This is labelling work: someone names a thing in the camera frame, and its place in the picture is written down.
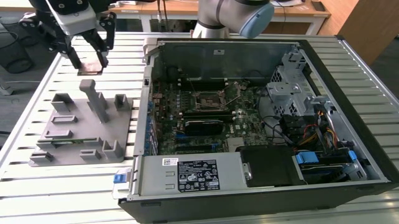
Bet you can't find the silver-topped CPU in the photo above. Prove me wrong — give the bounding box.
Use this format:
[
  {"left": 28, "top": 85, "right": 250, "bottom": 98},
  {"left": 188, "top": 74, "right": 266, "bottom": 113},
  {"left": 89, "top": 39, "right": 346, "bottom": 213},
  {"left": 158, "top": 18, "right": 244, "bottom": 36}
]
[{"left": 76, "top": 61, "right": 104, "bottom": 76}]

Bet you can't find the black mesh wastebasket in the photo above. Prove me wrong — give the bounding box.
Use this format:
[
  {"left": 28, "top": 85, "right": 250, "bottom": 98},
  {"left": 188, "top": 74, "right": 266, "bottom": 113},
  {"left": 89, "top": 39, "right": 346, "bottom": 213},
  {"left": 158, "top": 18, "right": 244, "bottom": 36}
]
[
  {"left": 0, "top": 31, "right": 34, "bottom": 75},
  {"left": 0, "top": 17, "right": 40, "bottom": 47}
]

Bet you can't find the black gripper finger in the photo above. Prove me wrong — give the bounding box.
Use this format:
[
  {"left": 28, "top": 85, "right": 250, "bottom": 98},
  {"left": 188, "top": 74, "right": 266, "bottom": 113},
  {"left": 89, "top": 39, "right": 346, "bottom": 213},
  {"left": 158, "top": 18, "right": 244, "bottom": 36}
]
[
  {"left": 17, "top": 13, "right": 82, "bottom": 70},
  {"left": 81, "top": 11, "right": 117, "bottom": 69}
]

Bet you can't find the black expansion slot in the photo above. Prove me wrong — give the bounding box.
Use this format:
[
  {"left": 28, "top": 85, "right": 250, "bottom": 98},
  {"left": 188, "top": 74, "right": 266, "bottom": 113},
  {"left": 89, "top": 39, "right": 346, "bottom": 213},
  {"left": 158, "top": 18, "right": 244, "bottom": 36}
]
[{"left": 174, "top": 144, "right": 218, "bottom": 152}]

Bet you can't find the grey parts rack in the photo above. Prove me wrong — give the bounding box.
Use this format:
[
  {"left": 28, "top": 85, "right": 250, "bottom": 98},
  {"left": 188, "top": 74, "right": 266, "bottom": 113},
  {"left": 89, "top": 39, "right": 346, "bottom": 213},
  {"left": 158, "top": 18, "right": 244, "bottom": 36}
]
[{"left": 28, "top": 79, "right": 134, "bottom": 168}]

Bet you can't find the green motherboard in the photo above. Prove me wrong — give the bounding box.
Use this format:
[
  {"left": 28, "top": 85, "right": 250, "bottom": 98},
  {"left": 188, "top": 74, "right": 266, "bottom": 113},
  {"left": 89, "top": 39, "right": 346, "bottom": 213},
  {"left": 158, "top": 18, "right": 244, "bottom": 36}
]
[{"left": 148, "top": 80, "right": 272, "bottom": 156}]

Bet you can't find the silver chipset heatsink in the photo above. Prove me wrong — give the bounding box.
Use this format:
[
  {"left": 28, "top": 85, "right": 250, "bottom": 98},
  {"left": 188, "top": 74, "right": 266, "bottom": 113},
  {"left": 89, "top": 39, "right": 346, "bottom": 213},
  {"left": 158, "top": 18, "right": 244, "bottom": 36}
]
[{"left": 226, "top": 137, "right": 244, "bottom": 151}]

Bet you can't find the black PC case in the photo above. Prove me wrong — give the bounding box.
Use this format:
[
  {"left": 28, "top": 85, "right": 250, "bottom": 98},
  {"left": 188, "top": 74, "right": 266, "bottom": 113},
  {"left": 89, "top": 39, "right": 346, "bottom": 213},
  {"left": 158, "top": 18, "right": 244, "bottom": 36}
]
[{"left": 117, "top": 37, "right": 399, "bottom": 224}]

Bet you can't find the black plastic shroud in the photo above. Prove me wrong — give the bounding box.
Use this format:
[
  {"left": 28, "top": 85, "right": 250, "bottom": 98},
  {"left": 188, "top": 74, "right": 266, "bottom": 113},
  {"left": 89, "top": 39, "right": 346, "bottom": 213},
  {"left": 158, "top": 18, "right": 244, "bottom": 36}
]
[{"left": 234, "top": 144, "right": 301, "bottom": 188}]

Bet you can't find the yellow orange wire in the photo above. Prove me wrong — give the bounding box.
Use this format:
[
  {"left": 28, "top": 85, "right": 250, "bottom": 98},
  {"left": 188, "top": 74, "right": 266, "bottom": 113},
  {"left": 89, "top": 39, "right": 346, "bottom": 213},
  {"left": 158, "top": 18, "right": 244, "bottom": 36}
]
[{"left": 297, "top": 129, "right": 338, "bottom": 147}]

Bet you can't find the white camera box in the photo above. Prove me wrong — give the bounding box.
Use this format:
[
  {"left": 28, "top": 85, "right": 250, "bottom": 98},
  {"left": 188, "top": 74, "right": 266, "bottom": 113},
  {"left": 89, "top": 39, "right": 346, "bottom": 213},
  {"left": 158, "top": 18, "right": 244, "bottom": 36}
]
[{"left": 50, "top": 3, "right": 96, "bottom": 36}]

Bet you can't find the disk bay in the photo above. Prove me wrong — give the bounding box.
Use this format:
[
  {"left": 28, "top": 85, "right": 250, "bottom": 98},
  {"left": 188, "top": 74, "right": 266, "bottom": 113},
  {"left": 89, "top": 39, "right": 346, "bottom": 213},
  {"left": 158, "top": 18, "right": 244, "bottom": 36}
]
[{"left": 292, "top": 147, "right": 368, "bottom": 185}]

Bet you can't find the grey case release latch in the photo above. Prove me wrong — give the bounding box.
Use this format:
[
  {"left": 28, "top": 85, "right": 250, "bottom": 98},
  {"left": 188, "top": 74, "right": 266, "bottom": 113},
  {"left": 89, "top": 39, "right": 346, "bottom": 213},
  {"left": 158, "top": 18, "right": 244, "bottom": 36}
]
[{"left": 142, "top": 38, "right": 158, "bottom": 64}]

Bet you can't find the wooden desk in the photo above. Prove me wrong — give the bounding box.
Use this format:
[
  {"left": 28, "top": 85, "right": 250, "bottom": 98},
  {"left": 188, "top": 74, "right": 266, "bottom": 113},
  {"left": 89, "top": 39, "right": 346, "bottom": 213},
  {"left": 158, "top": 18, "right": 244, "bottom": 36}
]
[{"left": 0, "top": 0, "right": 332, "bottom": 35}]

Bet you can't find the brown wooden cabinet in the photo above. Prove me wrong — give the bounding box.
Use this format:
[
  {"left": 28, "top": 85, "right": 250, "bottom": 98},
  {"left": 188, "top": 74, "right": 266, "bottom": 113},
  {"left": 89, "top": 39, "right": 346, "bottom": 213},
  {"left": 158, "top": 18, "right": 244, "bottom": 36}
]
[{"left": 337, "top": 0, "right": 399, "bottom": 67}]

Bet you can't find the green RAM stick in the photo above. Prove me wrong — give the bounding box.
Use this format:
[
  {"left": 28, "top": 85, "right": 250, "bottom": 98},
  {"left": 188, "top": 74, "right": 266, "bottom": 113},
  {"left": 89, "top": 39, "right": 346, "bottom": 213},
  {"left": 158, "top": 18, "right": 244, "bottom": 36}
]
[{"left": 37, "top": 137, "right": 102, "bottom": 145}]

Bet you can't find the blue disk carrier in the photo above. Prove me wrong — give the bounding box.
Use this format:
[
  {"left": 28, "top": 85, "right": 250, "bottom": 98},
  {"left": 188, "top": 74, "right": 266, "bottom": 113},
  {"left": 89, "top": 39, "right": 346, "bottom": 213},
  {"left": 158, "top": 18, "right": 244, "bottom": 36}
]
[{"left": 294, "top": 151, "right": 320, "bottom": 166}]

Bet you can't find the hanging grey cable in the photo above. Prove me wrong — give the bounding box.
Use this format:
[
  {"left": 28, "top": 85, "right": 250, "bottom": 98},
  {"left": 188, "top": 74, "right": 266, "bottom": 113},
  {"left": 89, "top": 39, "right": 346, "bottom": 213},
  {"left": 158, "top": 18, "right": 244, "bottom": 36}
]
[{"left": 156, "top": 0, "right": 168, "bottom": 23}]

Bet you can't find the silver drive cage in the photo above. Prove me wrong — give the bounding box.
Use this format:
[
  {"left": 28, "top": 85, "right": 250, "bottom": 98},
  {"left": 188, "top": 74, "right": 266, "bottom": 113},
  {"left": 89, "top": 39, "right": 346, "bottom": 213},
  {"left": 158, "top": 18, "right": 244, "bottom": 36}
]
[{"left": 265, "top": 52, "right": 332, "bottom": 117}]

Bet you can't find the black graphics card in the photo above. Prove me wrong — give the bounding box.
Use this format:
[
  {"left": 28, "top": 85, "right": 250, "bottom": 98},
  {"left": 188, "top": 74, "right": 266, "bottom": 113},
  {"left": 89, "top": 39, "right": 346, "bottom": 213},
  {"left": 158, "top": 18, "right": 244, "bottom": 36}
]
[{"left": 182, "top": 119, "right": 224, "bottom": 137}]

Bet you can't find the CPU socket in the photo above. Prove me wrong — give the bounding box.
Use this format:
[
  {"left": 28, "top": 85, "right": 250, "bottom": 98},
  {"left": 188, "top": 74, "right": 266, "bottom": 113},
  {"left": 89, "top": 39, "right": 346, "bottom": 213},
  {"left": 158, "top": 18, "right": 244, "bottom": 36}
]
[{"left": 192, "top": 91, "right": 226, "bottom": 111}]

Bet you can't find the silver power supply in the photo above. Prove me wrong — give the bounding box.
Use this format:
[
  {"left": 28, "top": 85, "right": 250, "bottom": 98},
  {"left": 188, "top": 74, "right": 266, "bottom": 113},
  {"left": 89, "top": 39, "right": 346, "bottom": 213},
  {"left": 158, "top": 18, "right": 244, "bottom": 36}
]
[{"left": 132, "top": 153, "right": 252, "bottom": 196}]

